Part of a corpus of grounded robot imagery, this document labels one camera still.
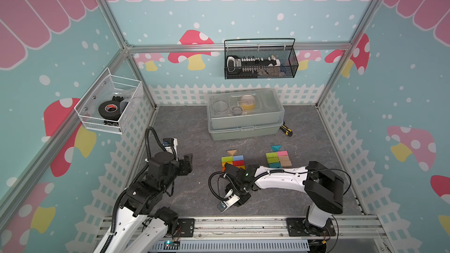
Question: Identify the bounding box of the tan rectangular block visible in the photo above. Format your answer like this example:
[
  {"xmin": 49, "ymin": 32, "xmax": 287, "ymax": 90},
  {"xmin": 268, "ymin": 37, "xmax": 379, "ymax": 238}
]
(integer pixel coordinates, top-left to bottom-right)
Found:
[{"xmin": 280, "ymin": 160, "xmax": 292, "ymax": 168}]

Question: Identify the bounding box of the white wire basket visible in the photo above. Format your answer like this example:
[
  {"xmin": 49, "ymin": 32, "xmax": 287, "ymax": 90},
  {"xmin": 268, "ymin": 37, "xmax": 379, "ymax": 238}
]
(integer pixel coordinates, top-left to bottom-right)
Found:
[{"xmin": 74, "ymin": 69, "xmax": 144, "ymax": 135}]

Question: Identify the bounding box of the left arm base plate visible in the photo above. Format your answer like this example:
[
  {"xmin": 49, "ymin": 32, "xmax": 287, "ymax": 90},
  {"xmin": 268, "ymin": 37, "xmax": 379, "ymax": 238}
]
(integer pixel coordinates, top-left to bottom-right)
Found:
[{"xmin": 168, "ymin": 219, "xmax": 195, "ymax": 238}]

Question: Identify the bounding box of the translucent plastic storage box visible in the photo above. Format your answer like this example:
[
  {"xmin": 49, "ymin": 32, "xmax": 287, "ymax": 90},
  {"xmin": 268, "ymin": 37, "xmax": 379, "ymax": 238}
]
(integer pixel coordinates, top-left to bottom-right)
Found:
[{"xmin": 207, "ymin": 89, "xmax": 285, "ymax": 141}]

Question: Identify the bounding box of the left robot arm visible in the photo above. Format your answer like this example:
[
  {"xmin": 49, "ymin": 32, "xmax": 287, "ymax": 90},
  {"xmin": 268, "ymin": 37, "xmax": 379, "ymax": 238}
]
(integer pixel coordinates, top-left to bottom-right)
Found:
[{"xmin": 95, "ymin": 126, "xmax": 193, "ymax": 253}]

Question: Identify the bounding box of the white black tool in basket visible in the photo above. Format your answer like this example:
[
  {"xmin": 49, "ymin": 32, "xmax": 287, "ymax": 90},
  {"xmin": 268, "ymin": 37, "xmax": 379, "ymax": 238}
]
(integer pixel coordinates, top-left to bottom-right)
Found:
[{"xmin": 225, "ymin": 55, "xmax": 281, "ymax": 76}]

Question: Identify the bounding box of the green lit circuit board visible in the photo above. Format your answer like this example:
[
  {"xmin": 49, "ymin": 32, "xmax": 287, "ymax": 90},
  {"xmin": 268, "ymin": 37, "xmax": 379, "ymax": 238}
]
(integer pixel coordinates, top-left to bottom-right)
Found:
[{"xmin": 163, "ymin": 240, "xmax": 180, "ymax": 251}]

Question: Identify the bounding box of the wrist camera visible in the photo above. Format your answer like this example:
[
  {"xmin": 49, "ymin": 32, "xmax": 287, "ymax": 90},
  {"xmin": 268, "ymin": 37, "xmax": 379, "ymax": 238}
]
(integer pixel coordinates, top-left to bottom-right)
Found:
[
  {"xmin": 217, "ymin": 190, "xmax": 240, "ymax": 212},
  {"xmin": 162, "ymin": 138, "xmax": 178, "ymax": 153}
]

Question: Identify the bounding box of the red block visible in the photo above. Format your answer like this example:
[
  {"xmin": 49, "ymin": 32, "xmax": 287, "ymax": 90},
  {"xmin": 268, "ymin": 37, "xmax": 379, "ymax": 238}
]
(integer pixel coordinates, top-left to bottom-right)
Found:
[{"xmin": 232, "ymin": 160, "xmax": 245, "ymax": 166}]

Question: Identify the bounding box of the light blue block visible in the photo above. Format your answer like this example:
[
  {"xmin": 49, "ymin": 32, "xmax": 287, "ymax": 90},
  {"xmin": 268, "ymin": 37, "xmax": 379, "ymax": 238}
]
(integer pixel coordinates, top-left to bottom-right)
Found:
[{"xmin": 233, "ymin": 155, "xmax": 244, "ymax": 162}]

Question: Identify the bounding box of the teal rectangular block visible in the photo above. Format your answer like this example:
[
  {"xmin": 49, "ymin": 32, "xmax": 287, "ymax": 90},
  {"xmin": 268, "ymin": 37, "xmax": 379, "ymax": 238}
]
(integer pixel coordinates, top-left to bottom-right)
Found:
[{"xmin": 269, "ymin": 162, "xmax": 281, "ymax": 169}]

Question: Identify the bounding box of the green block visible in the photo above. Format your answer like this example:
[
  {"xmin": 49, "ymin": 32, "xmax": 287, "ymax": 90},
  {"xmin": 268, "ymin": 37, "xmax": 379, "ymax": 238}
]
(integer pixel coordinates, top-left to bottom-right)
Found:
[
  {"xmin": 221, "ymin": 156, "xmax": 233, "ymax": 163},
  {"xmin": 267, "ymin": 157, "xmax": 280, "ymax": 164},
  {"xmin": 266, "ymin": 152, "xmax": 278, "ymax": 159}
]

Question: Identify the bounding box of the green block top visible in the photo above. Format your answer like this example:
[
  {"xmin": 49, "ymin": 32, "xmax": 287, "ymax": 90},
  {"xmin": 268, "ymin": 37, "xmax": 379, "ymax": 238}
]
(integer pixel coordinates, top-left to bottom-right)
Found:
[{"xmin": 221, "ymin": 156, "xmax": 233, "ymax": 163}]

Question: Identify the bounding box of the black wire mesh basket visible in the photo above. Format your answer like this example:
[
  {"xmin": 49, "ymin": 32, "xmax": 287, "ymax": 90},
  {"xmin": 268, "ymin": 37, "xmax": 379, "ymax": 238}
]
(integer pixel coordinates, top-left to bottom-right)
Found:
[{"xmin": 223, "ymin": 38, "xmax": 299, "ymax": 80}]

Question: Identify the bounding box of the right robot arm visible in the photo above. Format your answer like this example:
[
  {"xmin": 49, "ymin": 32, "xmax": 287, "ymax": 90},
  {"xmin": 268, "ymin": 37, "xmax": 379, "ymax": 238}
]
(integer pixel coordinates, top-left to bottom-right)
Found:
[{"xmin": 208, "ymin": 161, "xmax": 352, "ymax": 238}]

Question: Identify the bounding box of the black tape roll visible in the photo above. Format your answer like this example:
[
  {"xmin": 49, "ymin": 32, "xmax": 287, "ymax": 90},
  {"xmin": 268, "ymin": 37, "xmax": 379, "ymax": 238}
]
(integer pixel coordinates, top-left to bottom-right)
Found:
[{"xmin": 98, "ymin": 100, "xmax": 121, "ymax": 121}]

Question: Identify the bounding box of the yellow black screwdriver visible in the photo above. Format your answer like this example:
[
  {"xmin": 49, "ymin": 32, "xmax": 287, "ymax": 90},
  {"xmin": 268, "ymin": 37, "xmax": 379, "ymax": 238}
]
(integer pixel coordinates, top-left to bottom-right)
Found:
[{"xmin": 280, "ymin": 124, "xmax": 293, "ymax": 137}]

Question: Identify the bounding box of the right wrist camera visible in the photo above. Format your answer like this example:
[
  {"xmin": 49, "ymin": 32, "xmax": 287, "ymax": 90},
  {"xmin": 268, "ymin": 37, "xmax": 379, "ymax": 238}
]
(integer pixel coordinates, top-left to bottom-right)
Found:
[{"xmin": 217, "ymin": 190, "xmax": 240, "ymax": 212}]

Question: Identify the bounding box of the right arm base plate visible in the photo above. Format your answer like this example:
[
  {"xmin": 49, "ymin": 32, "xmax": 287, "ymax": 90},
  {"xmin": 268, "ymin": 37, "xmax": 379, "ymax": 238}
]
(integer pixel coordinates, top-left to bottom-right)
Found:
[{"xmin": 286, "ymin": 217, "xmax": 337, "ymax": 239}]

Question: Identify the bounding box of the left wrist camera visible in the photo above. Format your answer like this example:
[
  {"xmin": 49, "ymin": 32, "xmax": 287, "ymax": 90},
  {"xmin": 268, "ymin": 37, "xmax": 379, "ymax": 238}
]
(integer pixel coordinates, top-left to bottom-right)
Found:
[{"xmin": 162, "ymin": 138, "xmax": 178, "ymax": 153}]

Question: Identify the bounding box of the teal triangle block top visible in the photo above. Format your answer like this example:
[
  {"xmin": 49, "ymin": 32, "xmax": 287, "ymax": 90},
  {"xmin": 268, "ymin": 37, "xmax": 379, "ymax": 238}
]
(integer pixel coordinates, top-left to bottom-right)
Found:
[{"xmin": 271, "ymin": 145, "xmax": 282, "ymax": 152}]

